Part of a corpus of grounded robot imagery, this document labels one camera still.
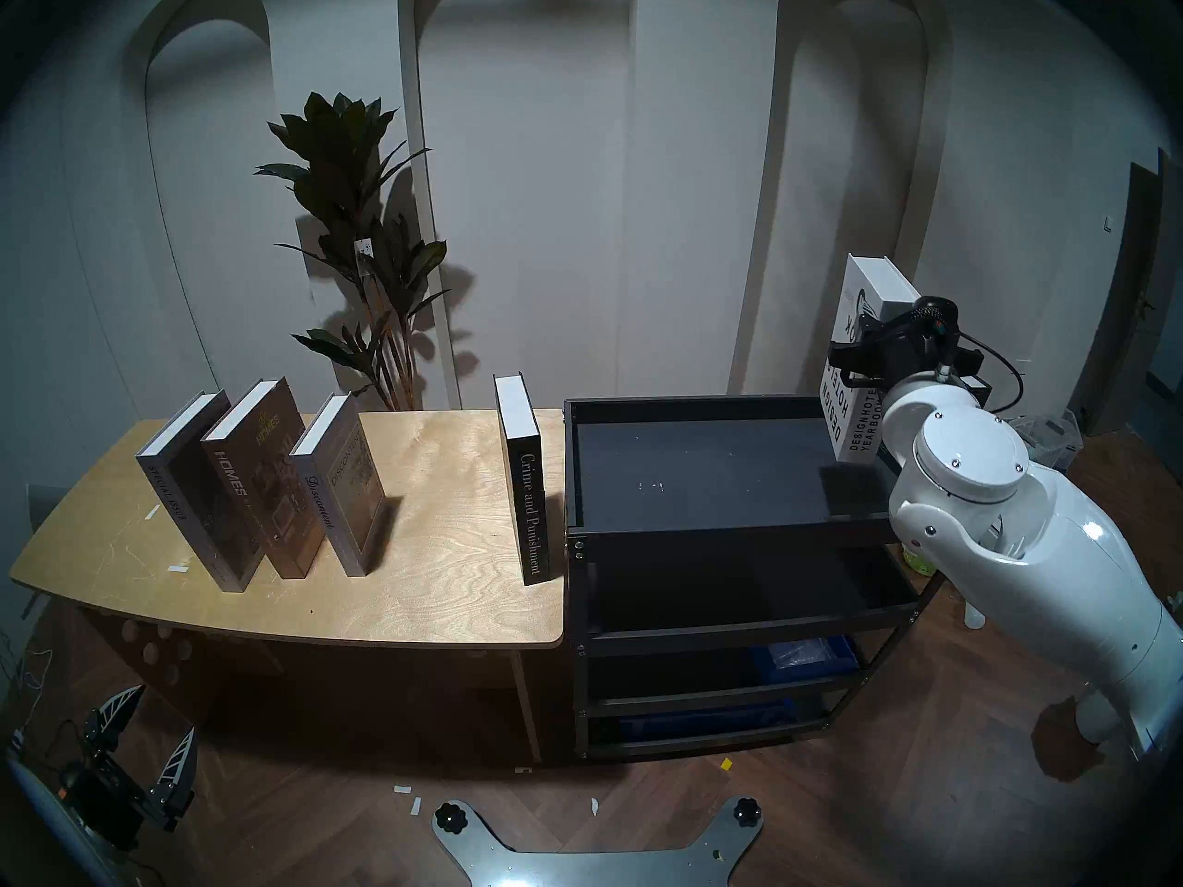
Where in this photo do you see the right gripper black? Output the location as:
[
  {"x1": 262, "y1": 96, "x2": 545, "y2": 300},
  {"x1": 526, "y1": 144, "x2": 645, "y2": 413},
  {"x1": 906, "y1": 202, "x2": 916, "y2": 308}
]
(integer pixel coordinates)
[{"x1": 829, "y1": 296, "x2": 982, "y2": 384}]

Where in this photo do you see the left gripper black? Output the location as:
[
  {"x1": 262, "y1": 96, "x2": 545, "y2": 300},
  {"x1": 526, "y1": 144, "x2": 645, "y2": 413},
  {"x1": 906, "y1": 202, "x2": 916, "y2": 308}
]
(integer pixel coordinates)
[{"x1": 60, "y1": 685, "x2": 198, "y2": 851}]

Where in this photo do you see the white Designhotels Yearbook book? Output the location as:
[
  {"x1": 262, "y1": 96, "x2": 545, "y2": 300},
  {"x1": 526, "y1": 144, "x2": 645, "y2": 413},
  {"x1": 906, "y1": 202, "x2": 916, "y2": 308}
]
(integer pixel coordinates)
[{"x1": 819, "y1": 254, "x2": 922, "y2": 465}]

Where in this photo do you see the grey Discontent book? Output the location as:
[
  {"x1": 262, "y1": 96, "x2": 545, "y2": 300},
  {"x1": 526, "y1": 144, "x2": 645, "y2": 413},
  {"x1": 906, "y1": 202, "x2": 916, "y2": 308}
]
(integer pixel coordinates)
[{"x1": 289, "y1": 393, "x2": 387, "y2": 578}]

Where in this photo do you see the black metal shelf cart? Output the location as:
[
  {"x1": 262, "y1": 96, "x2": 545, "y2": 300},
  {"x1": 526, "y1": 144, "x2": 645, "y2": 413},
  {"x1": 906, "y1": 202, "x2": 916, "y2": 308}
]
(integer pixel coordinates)
[{"x1": 562, "y1": 394, "x2": 953, "y2": 761}]

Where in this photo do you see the wooden display table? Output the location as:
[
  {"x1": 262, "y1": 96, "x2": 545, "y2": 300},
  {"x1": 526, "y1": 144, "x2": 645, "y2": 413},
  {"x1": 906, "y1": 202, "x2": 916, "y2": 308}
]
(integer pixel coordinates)
[{"x1": 9, "y1": 408, "x2": 569, "y2": 764}]

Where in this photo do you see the grey Special Issue book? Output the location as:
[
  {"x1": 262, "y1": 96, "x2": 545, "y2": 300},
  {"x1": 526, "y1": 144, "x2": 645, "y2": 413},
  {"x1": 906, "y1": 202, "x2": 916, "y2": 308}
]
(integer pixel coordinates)
[{"x1": 136, "y1": 391, "x2": 264, "y2": 592}]

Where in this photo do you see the dark door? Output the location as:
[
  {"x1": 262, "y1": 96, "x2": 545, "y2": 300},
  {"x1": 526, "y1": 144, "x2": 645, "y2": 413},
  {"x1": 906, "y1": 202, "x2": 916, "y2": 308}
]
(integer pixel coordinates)
[{"x1": 1072, "y1": 151, "x2": 1183, "y2": 438}]

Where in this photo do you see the brown Homes book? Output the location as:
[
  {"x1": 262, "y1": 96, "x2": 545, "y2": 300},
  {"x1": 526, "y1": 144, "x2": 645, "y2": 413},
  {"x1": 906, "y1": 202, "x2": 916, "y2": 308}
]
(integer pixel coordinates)
[{"x1": 201, "y1": 377, "x2": 324, "y2": 579}]

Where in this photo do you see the blue plastic bin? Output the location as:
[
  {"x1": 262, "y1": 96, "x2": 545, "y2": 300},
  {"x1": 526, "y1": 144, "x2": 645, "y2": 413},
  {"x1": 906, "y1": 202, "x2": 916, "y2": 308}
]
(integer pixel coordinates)
[
  {"x1": 619, "y1": 700, "x2": 798, "y2": 743},
  {"x1": 749, "y1": 636, "x2": 860, "y2": 683}
]

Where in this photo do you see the black Crime and Punishment book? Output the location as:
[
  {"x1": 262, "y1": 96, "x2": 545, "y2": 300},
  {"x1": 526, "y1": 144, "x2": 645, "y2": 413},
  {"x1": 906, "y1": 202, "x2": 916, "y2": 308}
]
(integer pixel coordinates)
[{"x1": 494, "y1": 373, "x2": 554, "y2": 587}]

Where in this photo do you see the tall green potted plant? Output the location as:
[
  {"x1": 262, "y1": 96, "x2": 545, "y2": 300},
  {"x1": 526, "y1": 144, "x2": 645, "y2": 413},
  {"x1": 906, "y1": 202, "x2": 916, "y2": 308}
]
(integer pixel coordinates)
[{"x1": 255, "y1": 91, "x2": 454, "y2": 410}]

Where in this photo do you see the black floor cable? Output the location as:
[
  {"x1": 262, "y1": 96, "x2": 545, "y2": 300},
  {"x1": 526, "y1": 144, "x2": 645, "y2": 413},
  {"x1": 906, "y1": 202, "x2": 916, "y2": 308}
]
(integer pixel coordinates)
[{"x1": 0, "y1": 650, "x2": 75, "y2": 784}]

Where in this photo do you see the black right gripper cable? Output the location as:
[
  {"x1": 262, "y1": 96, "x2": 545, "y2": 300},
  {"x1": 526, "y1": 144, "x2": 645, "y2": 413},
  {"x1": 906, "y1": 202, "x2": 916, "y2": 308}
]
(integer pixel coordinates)
[{"x1": 952, "y1": 334, "x2": 1025, "y2": 415}]

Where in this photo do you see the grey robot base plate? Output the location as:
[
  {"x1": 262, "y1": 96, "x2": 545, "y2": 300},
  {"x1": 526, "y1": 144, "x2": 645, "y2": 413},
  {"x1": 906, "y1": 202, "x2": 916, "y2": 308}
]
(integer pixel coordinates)
[{"x1": 434, "y1": 796, "x2": 766, "y2": 887}]

